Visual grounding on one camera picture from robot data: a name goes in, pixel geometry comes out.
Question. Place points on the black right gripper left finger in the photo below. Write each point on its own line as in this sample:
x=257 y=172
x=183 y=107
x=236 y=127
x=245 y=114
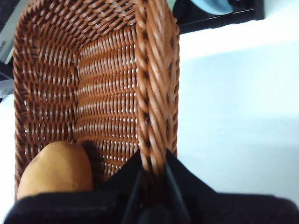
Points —
x=81 y=207

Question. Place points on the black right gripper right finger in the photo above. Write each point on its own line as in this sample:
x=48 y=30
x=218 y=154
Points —
x=222 y=210

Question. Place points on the brown potato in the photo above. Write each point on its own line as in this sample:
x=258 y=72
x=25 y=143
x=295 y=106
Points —
x=56 y=168

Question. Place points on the brown wicker basket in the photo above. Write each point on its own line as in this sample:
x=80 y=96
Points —
x=105 y=93

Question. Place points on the black dish rack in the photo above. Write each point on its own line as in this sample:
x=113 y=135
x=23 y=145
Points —
x=210 y=21

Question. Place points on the light blue plate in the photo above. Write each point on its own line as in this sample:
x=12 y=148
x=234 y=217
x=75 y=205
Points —
x=210 y=5

